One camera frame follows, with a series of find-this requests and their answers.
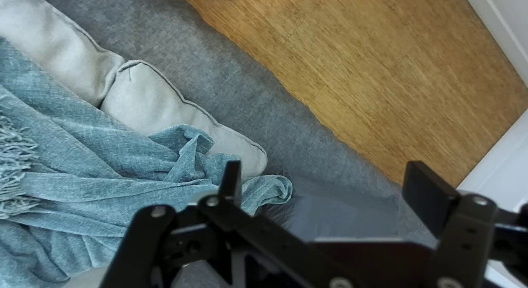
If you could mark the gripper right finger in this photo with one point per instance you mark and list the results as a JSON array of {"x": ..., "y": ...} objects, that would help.
[{"x": 462, "y": 226}]

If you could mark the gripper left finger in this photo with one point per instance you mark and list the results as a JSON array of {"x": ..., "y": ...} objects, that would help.
[{"x": 231, "y": 222}]

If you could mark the light blue fringed blanket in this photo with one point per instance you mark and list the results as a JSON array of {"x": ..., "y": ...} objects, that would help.
[{"x": 103, "y": 164}]

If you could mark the grey rug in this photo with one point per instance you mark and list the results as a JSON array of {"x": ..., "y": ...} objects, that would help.
[{"x": 231, "y": 94}]

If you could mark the beige cushion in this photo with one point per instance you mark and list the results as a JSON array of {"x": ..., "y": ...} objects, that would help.
[
  {"x": 53, "y": 44},
  {"x": 165, "y": 110}
]

